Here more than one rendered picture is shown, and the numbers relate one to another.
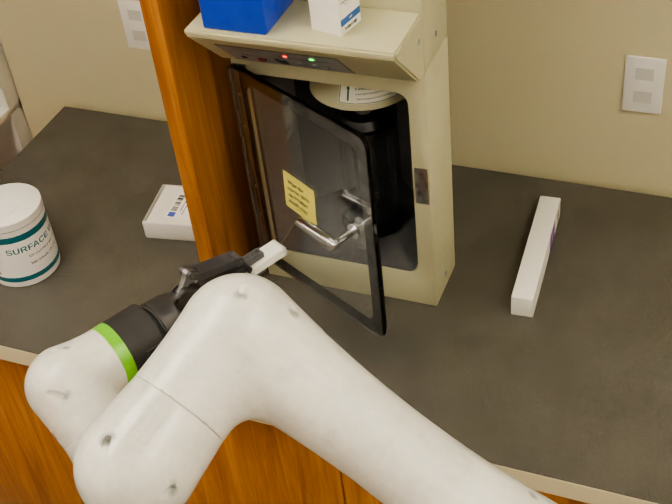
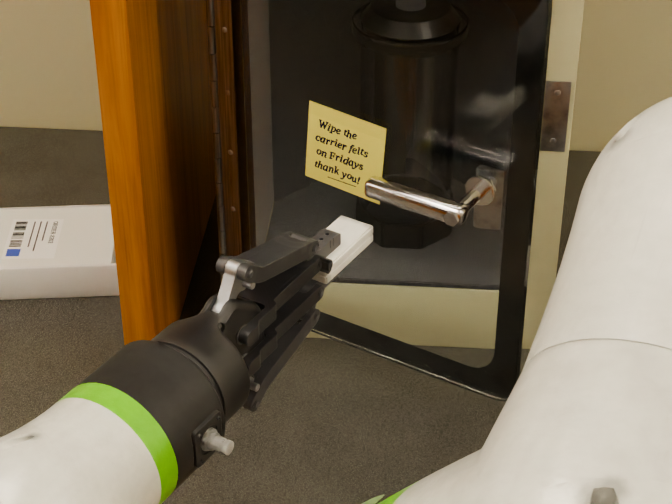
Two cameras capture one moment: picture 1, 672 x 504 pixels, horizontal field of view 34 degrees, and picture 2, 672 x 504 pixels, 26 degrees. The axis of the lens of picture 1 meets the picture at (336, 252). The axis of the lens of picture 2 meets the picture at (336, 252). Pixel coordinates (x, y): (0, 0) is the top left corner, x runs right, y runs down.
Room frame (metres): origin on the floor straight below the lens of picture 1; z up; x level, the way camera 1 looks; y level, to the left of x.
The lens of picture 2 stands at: (0.41, 0.44, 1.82)
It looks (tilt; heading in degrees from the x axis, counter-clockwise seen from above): 34 degrees down; 339
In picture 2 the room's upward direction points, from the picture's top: straight up
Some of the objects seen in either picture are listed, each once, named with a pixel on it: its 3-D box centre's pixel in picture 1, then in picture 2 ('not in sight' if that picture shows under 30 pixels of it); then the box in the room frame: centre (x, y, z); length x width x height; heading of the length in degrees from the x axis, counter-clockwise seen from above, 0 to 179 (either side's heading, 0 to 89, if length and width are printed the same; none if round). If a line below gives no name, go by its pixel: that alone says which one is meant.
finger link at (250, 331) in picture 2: (214, 281); (268, 293); (1.22, 0.18, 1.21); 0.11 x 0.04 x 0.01; 127
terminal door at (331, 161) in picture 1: (311, 205); (369, 163); (1.39, 0.03, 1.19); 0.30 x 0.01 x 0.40; 37
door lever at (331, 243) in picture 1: (326, 229); (428, 192); (1.32, 0.01, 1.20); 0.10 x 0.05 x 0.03; 37
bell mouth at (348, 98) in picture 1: (362, 66); not in sight; (1.54, -0.08, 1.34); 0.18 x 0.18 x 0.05
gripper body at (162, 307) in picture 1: (178, 312); (214, 357); (1.18, 0.23, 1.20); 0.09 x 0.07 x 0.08; 127
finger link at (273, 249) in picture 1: (262, 256); (333, 244); (1.27, 0.11, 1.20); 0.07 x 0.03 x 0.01; 127
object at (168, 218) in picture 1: (192, 213); (47, 251); (1.71, 0.27, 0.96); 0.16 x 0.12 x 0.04; 73
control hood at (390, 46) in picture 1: (305, 51); not in sight; (1.41, 0.01, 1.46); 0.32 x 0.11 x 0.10; 64
